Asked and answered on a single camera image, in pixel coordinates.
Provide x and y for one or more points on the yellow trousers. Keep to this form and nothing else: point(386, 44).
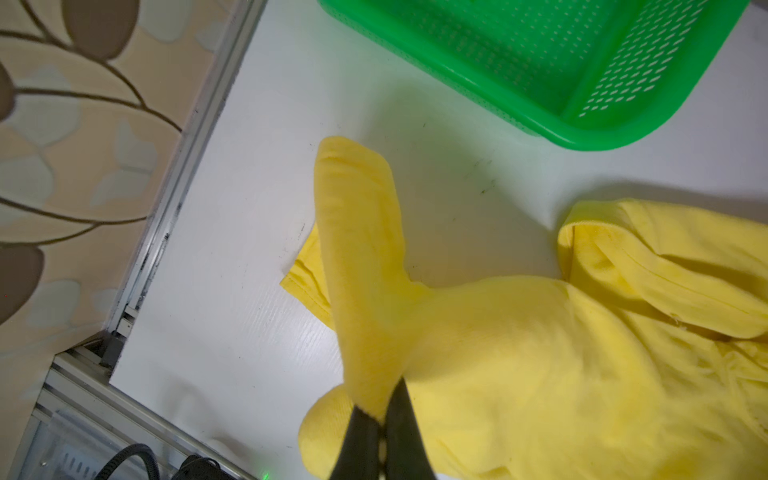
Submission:
point(646, 360)

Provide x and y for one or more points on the green plastic basket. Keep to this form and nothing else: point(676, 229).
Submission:
point(589, 75)

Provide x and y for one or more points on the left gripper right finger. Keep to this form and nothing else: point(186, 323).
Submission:
point(406, 457)

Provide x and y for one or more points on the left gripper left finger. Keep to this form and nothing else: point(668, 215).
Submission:
point(359, 455)

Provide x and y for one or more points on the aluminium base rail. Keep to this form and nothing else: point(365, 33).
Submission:
point(79, 422)

